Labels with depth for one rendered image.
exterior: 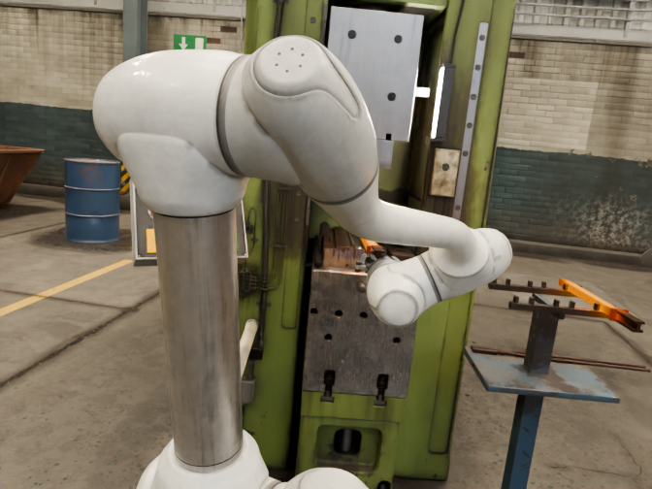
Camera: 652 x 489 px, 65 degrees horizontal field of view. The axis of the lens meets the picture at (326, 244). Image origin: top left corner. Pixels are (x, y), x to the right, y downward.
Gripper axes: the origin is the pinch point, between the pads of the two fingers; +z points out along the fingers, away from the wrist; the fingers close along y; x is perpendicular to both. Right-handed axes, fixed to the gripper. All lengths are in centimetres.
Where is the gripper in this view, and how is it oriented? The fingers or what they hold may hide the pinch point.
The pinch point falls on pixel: (376, 255)
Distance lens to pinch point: 135.4
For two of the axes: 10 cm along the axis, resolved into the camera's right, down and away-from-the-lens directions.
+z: -0.1, -2.2, 9.8
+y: 10.0, 0.9, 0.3
